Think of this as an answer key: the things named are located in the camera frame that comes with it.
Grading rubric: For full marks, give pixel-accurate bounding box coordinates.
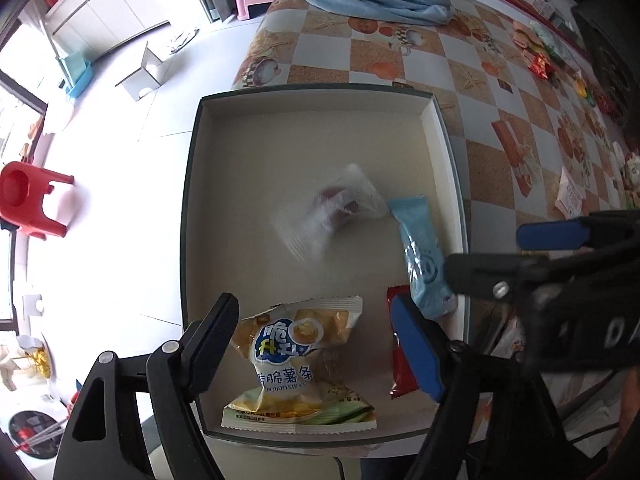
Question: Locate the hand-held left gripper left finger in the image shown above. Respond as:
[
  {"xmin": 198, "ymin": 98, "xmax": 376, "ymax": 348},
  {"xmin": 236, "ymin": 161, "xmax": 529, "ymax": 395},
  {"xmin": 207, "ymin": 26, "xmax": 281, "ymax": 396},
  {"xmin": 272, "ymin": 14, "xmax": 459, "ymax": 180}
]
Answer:
[{"xmin": 52, "ymin": 292, "xmax": 240, "ymax": 480}]

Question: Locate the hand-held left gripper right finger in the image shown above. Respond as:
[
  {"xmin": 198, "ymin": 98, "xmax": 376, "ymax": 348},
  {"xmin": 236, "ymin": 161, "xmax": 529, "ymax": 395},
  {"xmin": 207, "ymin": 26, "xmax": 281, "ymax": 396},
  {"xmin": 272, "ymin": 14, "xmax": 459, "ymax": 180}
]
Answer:
[{"xmin": 389, "ymin": 294, "xmax": 581, "ymax": 480}]

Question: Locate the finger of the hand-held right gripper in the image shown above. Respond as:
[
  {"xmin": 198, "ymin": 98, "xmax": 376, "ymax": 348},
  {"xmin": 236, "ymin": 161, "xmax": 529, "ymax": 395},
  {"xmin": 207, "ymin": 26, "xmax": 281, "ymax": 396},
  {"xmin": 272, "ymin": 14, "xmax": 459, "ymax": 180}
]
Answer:
[
  {"xmin": 516, "ymin": 210, "xmax": 640, "ymax": 253},
  {"xmin": 444, "ymin": 252, "xmax": 551, "ymax": 306}
]

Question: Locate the red snack packet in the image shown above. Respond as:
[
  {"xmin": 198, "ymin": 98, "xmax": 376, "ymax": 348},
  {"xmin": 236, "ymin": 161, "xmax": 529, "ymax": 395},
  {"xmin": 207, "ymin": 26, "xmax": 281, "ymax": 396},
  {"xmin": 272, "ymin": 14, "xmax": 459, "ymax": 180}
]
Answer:
[{"xmin": 386, "ymin": 285, "xmax": 421, "ymax": 400}]

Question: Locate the pink white biscuit packet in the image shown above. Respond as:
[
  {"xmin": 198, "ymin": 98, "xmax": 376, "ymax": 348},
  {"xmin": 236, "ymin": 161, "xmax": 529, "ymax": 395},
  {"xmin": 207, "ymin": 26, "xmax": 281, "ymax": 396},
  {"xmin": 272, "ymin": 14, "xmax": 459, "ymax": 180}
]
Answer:
[{"xmin": 555, "ymin": 167, "xmax": 586, "ymax": 218}]

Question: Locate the light blue snack packet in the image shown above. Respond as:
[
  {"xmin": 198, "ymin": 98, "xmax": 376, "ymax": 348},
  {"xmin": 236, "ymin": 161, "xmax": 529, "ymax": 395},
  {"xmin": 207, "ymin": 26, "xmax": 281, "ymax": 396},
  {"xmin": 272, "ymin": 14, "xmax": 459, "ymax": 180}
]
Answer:
[{"xmin": 387, "ymin": 196, "xmax": 457, "ymax": 318}]

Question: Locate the yellow potato stick packet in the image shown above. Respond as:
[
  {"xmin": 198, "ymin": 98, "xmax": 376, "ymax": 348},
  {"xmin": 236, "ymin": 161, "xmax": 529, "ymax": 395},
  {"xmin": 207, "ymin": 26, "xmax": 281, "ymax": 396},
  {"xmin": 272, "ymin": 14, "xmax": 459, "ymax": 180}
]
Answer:
[{"xmin": 221, "ymin": 296, "xmax": 377, "ymax": 435}]

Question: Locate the clear packet with brown cake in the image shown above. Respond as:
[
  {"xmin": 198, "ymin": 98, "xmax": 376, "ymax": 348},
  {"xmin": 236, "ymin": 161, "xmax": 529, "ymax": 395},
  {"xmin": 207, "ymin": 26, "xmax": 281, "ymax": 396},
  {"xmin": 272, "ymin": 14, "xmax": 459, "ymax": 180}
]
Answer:
[{"xmin": 270, "ymin": 162, "xmax": 391, "ymax": 263}]

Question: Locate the white cardboard box dark rim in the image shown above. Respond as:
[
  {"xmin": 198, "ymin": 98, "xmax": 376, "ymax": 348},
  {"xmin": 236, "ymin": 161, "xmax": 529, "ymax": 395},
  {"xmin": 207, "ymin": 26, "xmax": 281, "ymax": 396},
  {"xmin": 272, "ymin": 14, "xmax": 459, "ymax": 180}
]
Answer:
[{"xmin": 181, "ymin": 82, "xmax": 471, "ymax": 448}]

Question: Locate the checkered printed tablecloth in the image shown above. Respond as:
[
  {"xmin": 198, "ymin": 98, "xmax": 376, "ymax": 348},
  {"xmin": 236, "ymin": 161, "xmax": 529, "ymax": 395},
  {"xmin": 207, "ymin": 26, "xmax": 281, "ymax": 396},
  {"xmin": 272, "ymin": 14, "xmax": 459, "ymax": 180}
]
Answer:
[{"xmin": 234, "ymin": 0, "xmax": 640, "ymax": 461}]

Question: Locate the white container with yellow contents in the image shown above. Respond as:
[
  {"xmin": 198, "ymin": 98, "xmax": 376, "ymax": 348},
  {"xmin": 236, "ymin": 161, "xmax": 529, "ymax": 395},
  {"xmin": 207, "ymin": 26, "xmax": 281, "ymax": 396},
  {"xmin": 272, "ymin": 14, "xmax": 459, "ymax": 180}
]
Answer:
[{"xmin": 17, "ymin": 335, "xmax": 53, "ymax": 381}]

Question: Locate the pile of assorted snack packets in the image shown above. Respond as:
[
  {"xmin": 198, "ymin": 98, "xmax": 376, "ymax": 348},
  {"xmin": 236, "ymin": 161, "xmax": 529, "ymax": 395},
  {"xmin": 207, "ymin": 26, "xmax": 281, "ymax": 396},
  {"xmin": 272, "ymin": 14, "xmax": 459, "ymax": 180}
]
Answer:
[{"xmin": 512, "ymin": 20, "xmax": 626, "ymax": 126}]

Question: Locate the white washing machine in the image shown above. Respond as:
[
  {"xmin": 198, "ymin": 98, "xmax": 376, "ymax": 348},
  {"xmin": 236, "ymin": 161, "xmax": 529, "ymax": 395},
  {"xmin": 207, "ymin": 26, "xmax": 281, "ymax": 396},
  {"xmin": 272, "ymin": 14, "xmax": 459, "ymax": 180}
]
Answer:
[{"xmin": 0, "ymin": 400, "xmax": 71, "ymax": 461}]

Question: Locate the red plastic stool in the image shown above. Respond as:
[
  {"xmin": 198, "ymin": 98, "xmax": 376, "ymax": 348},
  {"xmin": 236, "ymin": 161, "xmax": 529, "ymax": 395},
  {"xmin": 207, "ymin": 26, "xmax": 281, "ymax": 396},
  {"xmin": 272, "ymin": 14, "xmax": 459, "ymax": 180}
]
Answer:
[{"xmin": 0, "ymin": 160, "xmax": 75, "ymax": 238}]

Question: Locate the small white stool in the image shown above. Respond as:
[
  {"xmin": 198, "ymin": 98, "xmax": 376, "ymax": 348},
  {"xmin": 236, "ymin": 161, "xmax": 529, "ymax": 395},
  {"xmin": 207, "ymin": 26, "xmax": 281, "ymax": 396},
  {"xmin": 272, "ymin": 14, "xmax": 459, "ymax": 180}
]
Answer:
[{"xmin": 116, "ymin": 41, "xmax": 176, "ymax": 102}]

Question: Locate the blue plastic dustpan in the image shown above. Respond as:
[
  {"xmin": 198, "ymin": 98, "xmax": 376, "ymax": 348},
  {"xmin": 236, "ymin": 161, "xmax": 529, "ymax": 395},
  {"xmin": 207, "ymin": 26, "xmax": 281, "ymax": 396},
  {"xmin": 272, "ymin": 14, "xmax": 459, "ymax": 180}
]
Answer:
[{"xmin": 59, "ymin": 52, "xmax": 95, "ymax": 98}]

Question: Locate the white cloth on floor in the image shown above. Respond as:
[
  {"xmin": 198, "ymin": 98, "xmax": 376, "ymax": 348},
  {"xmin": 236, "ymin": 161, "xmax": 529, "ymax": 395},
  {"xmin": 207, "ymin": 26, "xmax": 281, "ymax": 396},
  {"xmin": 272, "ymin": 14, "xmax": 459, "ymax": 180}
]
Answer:
[{"xmin": 165, "ymin": 27, "xmax": 201, "ymax": 53}]

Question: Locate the white cabinet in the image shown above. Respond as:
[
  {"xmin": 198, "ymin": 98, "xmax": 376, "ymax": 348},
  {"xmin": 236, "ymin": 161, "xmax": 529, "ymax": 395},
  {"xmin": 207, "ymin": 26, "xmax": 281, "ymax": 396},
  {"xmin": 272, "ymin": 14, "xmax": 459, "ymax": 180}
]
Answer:
[{"xmin": 45, "ymin": 0, "xmax": 168, "ymax": 61}]

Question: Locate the red broom with metal handle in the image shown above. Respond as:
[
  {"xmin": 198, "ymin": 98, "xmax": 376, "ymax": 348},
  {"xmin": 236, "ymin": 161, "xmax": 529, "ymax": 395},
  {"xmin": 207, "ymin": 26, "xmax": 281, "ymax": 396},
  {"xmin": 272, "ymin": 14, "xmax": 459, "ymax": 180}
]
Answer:
[{"xmin": 15, "ymin": 400, "xmax": 76, "ymax": 453}]

